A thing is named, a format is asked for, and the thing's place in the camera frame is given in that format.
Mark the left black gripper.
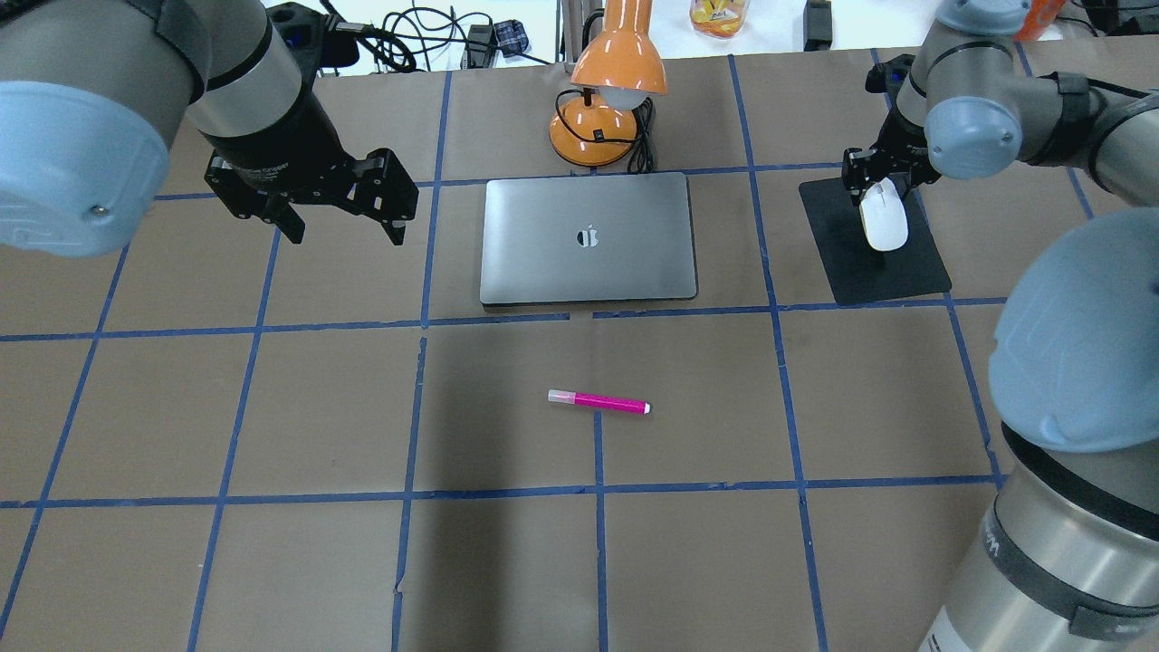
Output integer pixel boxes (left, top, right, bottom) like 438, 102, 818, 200
204, 148, 420, 246

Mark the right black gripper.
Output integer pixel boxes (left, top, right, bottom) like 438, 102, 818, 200
843, 54, 943, 204

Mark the white computer mouse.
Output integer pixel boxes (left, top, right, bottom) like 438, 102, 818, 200
858, 177, 909, 252

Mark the pink marker pen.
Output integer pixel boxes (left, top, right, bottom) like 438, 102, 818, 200
547, 388, 653, 413

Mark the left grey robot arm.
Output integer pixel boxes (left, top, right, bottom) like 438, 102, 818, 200
1, 1, 418, 257

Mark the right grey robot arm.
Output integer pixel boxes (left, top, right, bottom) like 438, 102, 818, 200
843, 1, 1158, 651

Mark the black mousepad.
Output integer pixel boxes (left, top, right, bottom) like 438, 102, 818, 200
799, 174, 952, 305

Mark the black power adapter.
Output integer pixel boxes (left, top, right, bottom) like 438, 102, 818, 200
802, 0, 834, 51

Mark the grey closed laptop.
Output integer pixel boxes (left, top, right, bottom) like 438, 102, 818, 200
479, 173, 699, 306

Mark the orange desk lamp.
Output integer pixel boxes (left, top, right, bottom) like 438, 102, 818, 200
548, 1, 669, 167

